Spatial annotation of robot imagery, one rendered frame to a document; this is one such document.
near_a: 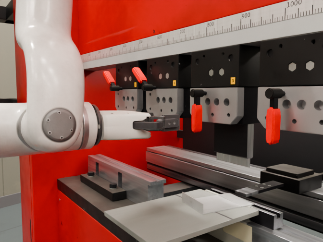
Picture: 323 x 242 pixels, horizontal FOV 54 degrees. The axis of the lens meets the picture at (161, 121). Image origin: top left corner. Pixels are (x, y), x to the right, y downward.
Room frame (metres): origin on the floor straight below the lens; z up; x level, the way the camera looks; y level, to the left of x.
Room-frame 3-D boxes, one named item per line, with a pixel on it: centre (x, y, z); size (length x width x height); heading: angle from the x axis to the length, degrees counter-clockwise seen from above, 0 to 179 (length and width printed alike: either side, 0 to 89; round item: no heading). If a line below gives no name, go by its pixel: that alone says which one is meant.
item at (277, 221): (0.69, -0.18, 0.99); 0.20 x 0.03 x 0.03; 35
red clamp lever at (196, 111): (0.71, -0.08, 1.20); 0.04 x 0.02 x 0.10; 125
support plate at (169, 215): (0.63, -0.04, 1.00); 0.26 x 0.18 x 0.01; 125
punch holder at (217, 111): (0.73, -0.15, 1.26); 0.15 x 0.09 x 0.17; 35
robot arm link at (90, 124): (0.56, 0.14, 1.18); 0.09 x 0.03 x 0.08; 35
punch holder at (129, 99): (1.06, 0.08, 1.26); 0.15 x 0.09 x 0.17; 35
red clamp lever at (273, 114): (0.55, -0.20, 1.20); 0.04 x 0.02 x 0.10; 125
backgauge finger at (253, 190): (0.81, -0.30, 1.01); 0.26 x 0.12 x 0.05; 125
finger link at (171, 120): (0.59, -0.01, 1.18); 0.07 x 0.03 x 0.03; 125
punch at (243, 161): (0.71, -0.16, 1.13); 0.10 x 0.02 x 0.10; 35
